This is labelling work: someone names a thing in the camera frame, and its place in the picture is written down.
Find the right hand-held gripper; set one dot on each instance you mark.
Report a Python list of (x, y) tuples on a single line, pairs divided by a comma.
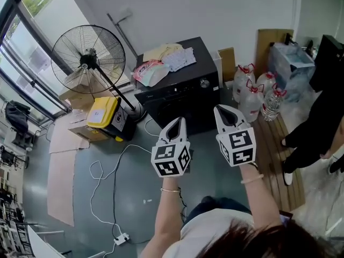
[(237, 146)]

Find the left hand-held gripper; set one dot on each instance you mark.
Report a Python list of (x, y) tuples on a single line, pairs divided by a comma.
[(172, 160)]

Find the black washing machine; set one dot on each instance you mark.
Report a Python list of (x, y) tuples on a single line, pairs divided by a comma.
[(185, 101)]

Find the silver washing machine dial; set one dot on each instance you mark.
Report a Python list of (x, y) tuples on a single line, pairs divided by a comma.
[(204, 83)]

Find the person's right forearm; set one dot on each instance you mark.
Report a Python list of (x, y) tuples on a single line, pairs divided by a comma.
[(259, 195)]

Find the person's left forearm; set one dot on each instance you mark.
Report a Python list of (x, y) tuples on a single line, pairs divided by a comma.
[(166, 214)]

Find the clear water jug red cap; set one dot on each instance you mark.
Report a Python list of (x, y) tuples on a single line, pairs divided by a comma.
[(251, 103), (242, 82), (266, 81), (272, 103)]

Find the white panel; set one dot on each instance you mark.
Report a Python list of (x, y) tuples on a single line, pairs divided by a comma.
[(218, 68)]

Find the wooden slat platform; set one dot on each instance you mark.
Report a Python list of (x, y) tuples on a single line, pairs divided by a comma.
[(271, 154)]

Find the small cardboard sheet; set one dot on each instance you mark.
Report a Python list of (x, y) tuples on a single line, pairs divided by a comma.
[(227, 63)]

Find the pink detergent pouch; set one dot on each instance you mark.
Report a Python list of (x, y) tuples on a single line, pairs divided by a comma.
[(149, 72)]

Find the black bin with yellow lid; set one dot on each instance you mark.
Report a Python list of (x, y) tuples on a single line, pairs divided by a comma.
[(107, 114)]

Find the tall cardboard sheet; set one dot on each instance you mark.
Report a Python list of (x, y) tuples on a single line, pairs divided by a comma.
[(264, 52)]

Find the beige cloth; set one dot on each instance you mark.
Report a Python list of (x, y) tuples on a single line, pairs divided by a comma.
[(158, 53)]

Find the clear plastic storage box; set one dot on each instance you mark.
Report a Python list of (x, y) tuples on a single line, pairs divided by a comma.
[(291, 68)]

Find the person's dark trousers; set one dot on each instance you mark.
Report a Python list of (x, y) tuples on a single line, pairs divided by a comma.
[(215, 204)]

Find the flat cardboard box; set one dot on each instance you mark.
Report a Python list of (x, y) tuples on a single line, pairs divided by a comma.
[(86, 133)]

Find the stack of cardboard boxes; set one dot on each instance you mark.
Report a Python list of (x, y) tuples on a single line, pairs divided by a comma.
[(80, 93)]

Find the person's white shirt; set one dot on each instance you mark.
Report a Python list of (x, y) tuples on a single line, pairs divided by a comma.
[(209, 232)]

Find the white power strip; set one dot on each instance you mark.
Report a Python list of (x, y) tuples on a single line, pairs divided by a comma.
[(121, 238)]

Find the cardboard sheets on floor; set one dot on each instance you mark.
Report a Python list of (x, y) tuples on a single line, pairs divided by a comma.
[(61, 176)]

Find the black hanging jacket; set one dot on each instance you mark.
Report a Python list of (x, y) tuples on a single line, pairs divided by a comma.
[(17, 115)]

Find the white table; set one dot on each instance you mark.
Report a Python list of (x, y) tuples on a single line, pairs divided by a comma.
[(43, 244)]

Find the black metal rack clutter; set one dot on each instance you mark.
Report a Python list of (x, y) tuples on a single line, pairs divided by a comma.
[(10, 197)]

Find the grey metal wall bar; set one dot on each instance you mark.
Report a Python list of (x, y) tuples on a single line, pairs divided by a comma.
[(123, 36)]

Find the black pedestal fan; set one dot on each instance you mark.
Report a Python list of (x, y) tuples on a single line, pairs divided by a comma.
[(88, 60)]

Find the black window frame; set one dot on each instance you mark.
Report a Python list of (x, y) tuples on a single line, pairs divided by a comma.
[(24, 63)]

